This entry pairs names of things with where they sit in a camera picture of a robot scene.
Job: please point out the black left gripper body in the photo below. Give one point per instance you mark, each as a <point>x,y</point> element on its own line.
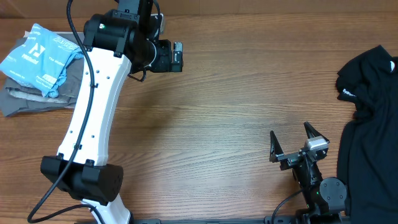
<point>161,62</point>

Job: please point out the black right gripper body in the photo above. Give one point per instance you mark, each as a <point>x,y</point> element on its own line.
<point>290,160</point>

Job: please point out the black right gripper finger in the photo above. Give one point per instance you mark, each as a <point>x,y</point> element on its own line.
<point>275,150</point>
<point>312,132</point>

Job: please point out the light blue printed t-shirt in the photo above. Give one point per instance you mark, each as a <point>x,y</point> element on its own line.
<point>41,61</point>

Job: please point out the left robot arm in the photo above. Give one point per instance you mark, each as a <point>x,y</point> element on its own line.
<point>116,46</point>

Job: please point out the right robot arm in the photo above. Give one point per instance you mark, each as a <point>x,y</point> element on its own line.
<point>324,198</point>

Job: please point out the black t-shirt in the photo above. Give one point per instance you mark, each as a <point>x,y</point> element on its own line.
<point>367,159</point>

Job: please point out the folded grey trousers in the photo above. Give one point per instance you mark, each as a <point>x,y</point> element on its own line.
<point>16,98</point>

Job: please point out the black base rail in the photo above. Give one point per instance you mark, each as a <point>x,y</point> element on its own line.
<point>265,220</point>

